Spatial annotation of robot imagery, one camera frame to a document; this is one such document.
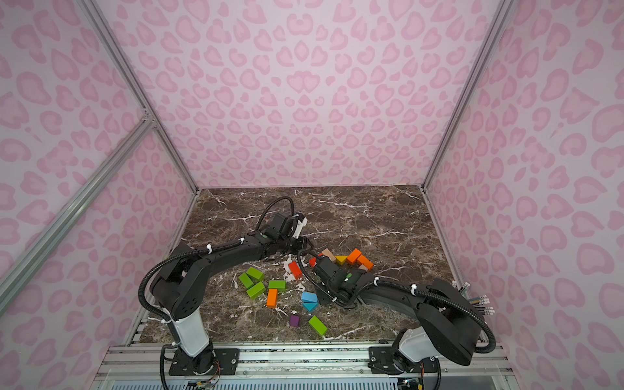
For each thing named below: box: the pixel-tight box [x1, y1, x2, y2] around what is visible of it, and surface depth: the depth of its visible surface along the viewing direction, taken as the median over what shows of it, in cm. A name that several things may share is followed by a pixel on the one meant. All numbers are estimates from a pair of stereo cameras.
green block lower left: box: [246, 281, 266, 300], surface depth 87 cm
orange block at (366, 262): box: [357, 254, 375, 271], surface depth 95 cm
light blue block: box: [301, 291, 318, 304], surface depth 86 cm
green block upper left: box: [246, 266, 264, 282], surface depth 92 cm
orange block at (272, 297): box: [266, 288, 279, 308], surface depth 86 cm
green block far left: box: [238, 273, 255, 290], surface depth 90 cm
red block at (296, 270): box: [288, 260, 304, 280], surface depth 92 cm
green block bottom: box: [308, 315, 328, 336], surface depth 80 cm
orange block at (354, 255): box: [346, 247, 362, 264], surface depth 95 cm
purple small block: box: [290, 314, 301, 328], surface depth 82 cm
